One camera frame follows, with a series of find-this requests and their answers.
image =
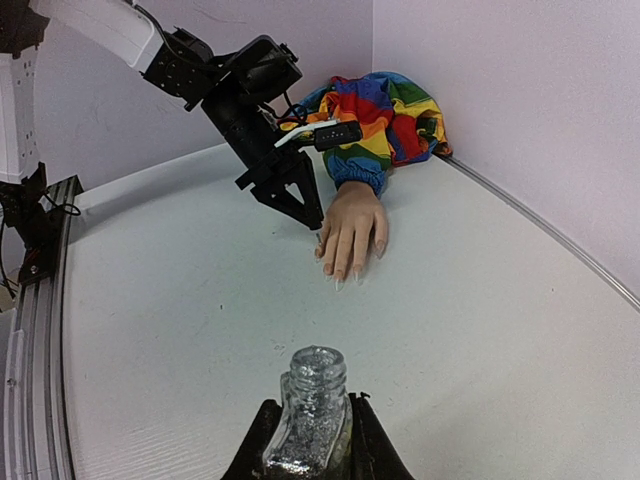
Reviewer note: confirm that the rainbow colored sleeve cloth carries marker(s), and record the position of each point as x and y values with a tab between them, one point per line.
401	125

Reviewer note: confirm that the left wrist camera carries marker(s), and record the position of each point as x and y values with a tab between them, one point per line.
323	135

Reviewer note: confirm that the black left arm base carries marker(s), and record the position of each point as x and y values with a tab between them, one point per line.
38	219

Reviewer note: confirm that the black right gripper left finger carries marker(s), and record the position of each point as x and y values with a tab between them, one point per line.
247	463

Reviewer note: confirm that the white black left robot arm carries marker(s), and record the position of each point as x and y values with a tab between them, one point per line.
234	91

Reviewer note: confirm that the aluminium front rail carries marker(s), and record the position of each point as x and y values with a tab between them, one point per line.
35	439

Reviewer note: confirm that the mannequin hand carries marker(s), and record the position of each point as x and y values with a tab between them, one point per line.
355	226

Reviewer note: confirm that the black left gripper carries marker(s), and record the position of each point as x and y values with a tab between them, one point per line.
269	170

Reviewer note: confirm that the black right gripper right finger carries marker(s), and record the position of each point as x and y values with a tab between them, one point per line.
373	456

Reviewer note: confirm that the glitter nail polish bottle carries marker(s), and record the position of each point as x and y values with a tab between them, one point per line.
314	434

